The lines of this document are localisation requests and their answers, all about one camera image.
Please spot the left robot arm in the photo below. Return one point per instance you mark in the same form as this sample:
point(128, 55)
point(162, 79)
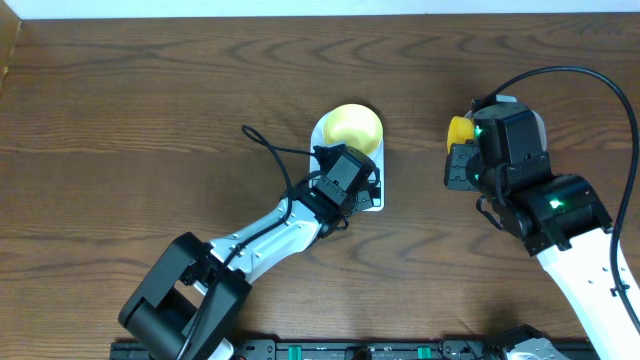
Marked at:
point(184, 306)

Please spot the pale yellow bowl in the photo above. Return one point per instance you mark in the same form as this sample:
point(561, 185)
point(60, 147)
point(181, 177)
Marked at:
point(356, 125)

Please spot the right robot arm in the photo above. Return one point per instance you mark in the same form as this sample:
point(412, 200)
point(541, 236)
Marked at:
point(564, 225)

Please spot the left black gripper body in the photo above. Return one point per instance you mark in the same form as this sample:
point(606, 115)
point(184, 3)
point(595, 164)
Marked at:
point(359, 200)

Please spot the clear plastic container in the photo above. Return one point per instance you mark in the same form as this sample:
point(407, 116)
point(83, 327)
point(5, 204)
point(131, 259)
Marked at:
point(539, 120)

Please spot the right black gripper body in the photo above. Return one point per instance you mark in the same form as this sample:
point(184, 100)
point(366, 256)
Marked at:
point(463, 171)

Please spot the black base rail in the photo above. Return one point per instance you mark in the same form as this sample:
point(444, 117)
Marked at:
point(532, 343)

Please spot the yellow measuring scoop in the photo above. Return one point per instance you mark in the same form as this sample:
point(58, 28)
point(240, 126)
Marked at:
point(461, 129)

